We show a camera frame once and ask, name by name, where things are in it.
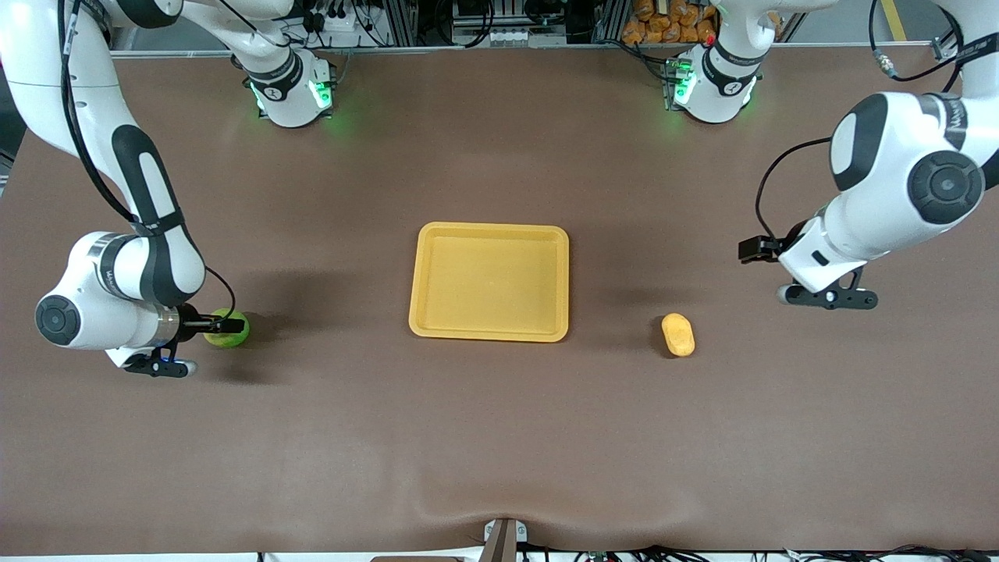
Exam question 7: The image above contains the aluminium table edge rail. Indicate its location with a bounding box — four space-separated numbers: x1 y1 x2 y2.
109 42 937 60

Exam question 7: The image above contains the yellow potato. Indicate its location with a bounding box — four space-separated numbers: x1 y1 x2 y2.
661 312 696 358

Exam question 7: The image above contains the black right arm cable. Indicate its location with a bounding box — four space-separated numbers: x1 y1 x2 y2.
58 0 238 317

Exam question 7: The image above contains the white power strip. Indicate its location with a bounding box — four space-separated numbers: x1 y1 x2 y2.
300 0 368 34

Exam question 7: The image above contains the brown table mat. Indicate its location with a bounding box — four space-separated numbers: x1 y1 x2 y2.
0 45 999 557

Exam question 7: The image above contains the orange snack bag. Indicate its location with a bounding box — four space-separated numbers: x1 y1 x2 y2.
621 0 719 44

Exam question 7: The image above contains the grey electronics box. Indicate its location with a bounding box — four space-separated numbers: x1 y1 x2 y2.
451 0 574 46

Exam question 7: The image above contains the yellow plastic tray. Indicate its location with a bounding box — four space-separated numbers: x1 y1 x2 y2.
408 222 571 343

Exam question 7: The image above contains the green apple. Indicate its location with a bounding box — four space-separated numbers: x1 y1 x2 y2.
203 308 251 349

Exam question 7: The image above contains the metal table clamp bracket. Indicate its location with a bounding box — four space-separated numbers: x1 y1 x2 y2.
482 518 528 562

